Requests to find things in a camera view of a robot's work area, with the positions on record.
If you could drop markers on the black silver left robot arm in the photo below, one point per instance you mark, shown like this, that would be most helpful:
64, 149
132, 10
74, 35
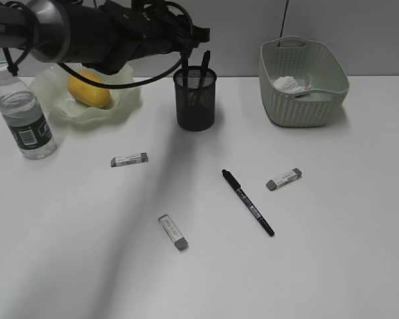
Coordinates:
103, 38

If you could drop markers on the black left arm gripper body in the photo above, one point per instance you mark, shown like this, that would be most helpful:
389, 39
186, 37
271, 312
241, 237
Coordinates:
149, 28

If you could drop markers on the grey eraser near plate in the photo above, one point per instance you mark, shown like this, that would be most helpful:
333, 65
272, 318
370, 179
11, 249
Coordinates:
119, 161

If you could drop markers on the clear water bottle green label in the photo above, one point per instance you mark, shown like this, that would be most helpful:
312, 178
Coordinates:
24, 117

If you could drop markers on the black mesh pen holder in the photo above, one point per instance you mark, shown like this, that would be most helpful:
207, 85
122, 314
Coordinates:
195, 105

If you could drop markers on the pale green wavy plate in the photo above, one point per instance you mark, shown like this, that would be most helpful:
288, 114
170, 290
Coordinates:
50, 87

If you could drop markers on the thin black pen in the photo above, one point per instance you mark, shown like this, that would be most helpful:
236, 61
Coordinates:
185, 74

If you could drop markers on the pale green woven basket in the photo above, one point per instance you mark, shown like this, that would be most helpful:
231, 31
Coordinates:
298, 57

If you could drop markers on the grey eraser right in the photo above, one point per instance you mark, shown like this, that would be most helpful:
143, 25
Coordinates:
283, 179

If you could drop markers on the yellow mango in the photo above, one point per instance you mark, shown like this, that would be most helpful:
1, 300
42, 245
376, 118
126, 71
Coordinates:
90, 95

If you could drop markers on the grey eraser front centre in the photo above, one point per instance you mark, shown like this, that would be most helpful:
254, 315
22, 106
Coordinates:
173, 232

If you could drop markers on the white waste paper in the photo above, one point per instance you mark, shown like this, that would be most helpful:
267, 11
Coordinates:
292, 85

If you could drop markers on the black marker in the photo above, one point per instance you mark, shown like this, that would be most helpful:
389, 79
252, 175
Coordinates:
202, 76
236, 187

